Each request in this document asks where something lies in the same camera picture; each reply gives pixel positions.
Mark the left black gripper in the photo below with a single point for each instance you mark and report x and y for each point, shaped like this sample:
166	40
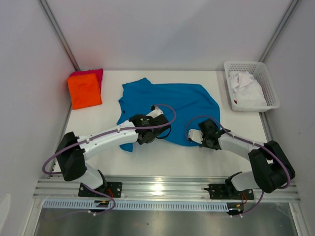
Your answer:
146	118

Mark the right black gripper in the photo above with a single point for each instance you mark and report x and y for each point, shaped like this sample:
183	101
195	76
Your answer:
204	144

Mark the blue t shirt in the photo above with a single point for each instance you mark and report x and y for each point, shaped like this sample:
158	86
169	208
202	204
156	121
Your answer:
191	102

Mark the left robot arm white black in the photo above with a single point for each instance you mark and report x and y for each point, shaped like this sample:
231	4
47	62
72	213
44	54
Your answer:
74	151

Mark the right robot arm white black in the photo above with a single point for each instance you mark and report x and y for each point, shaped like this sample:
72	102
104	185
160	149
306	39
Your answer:
270	167

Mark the white t shirt in basket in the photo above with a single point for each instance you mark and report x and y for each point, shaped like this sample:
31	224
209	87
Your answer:
246	91

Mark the white plastic basket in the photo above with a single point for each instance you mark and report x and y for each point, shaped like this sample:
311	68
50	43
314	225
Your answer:
261	73

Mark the folded orange t shirt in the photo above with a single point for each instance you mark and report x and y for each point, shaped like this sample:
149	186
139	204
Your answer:
84	91

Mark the folded pink t shirt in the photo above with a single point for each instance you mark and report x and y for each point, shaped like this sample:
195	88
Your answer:
97	72

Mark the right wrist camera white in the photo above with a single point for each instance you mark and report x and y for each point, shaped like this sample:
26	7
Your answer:
195	136

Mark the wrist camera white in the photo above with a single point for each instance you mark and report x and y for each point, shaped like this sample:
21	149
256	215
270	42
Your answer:
195	136
155	112

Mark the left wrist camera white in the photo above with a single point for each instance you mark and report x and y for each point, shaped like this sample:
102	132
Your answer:
155	112

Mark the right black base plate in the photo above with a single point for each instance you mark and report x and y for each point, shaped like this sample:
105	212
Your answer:
218	191

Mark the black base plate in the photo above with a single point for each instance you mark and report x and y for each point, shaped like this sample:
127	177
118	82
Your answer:
218	191
113	189

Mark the aluminium mounting rail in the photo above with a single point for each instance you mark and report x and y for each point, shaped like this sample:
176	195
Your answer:
135	188

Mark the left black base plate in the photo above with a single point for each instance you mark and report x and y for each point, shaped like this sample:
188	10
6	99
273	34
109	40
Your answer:
113	189

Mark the white slotted cable duct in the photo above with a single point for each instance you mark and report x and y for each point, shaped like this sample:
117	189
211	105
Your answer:
137	205

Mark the right aluminium corner post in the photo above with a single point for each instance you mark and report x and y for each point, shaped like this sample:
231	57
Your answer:
291	9

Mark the aluminium corner post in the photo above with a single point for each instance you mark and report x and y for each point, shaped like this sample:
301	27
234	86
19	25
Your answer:
52	20
291	9

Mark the left aluminium corner post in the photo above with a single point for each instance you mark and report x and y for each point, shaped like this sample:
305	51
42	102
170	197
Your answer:
52	20

